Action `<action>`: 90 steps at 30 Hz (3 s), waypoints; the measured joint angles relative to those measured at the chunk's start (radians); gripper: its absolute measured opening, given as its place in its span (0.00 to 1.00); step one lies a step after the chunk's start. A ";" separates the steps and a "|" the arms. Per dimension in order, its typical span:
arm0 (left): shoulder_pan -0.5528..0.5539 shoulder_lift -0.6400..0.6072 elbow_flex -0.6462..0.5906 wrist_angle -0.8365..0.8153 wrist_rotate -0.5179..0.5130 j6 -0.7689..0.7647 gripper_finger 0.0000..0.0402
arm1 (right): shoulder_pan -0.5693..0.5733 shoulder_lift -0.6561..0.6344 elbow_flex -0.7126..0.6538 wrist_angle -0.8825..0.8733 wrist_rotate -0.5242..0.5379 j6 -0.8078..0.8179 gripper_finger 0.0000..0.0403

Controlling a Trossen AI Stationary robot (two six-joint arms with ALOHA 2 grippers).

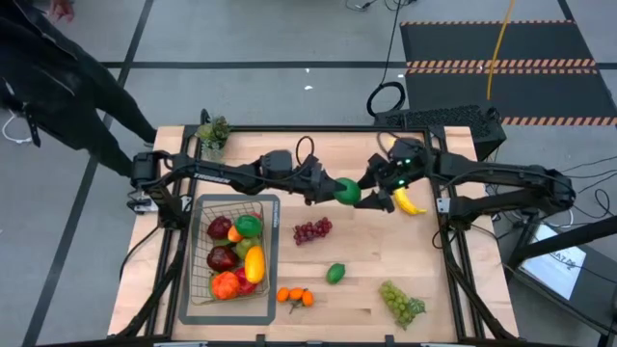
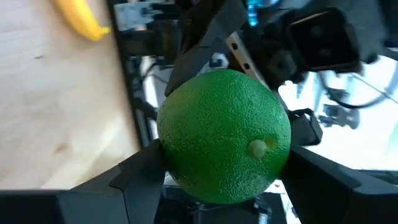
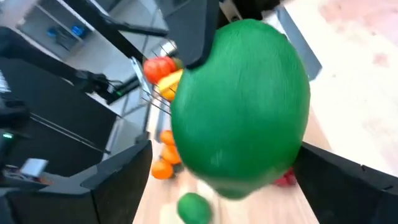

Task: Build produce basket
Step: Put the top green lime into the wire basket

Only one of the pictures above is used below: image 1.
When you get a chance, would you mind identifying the dark red apple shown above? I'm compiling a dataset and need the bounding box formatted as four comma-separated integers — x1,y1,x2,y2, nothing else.
206,246,238,274

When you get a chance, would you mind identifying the dark red bell pepper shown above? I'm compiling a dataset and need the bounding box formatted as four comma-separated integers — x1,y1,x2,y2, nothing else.
206,215,233,241

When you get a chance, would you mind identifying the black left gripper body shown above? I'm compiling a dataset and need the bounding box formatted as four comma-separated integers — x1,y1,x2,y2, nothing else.
287,154,323,201

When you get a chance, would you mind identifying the yellow orange oblong fruit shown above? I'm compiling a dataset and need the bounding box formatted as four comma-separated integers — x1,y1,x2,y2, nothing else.
244,245,267,285

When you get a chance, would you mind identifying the dark grey platform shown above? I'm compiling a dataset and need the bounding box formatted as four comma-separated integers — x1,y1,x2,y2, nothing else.
496,216,617,347

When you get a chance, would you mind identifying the black hazard-striped floor mat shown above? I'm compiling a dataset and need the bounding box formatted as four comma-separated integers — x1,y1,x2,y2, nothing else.
405,67,617,127
399,19,598,68

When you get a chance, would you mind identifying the green grape bunch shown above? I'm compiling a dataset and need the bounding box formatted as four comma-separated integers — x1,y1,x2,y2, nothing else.
379,280,427,332

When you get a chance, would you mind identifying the orange tangerine cluster with leaves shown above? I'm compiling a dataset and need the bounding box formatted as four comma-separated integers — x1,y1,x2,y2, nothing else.
276,286,315,315

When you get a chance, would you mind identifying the large smooth green lime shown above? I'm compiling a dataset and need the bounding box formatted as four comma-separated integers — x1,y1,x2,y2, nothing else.
333,176,362,206

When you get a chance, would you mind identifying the round green fruit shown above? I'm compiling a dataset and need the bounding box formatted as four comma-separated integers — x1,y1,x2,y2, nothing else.
234,214,263,239

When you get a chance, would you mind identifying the orange bumpy pumpkin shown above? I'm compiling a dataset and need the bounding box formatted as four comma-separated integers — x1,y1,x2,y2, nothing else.
210,271,241,301

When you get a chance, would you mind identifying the black hanging cable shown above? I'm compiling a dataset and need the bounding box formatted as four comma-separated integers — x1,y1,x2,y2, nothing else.
365,0,407,118

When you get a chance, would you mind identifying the small bumpy green lime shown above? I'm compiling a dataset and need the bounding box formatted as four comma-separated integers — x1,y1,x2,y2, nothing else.
326,262,347,285

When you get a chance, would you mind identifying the person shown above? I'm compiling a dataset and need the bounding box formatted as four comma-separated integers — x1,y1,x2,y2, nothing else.
0,0,158,177

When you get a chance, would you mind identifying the white floor cable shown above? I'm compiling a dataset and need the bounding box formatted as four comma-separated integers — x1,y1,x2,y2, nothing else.
1,113,34,146

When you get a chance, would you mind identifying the bronze wire basket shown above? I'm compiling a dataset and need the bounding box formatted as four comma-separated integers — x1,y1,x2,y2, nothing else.
185,200,271,306

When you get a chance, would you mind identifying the potted green succulent plant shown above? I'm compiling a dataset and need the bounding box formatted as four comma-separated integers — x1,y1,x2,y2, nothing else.
195,115,232,160

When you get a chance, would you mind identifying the person's hand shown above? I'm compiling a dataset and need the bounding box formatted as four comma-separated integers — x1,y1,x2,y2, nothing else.
47,0,76,23

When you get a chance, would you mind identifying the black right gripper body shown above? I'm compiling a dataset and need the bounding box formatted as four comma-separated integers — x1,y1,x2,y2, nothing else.
373,137,431,192

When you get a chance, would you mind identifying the red grape bunch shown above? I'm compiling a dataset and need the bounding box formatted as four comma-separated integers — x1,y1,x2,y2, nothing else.
292,216,334,247

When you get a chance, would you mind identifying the yellow hanging cable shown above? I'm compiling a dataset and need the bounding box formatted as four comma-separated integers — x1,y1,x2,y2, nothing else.
486,0,516,100

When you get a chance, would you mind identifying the white paper sheet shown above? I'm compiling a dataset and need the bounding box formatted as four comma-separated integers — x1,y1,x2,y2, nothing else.
520,224,587,301

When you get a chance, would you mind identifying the bright red apple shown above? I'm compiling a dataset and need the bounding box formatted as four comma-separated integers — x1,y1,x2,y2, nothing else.
234,267,258,297

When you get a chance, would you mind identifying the yellow banana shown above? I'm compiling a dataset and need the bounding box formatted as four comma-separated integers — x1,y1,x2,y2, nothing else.
393,186,428,216

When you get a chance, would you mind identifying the black mesh computer tower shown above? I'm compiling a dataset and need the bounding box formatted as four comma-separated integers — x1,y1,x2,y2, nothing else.
373,104,507,161

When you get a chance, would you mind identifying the black diagonal beam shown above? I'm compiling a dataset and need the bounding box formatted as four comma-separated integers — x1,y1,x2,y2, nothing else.
505,215,617,271

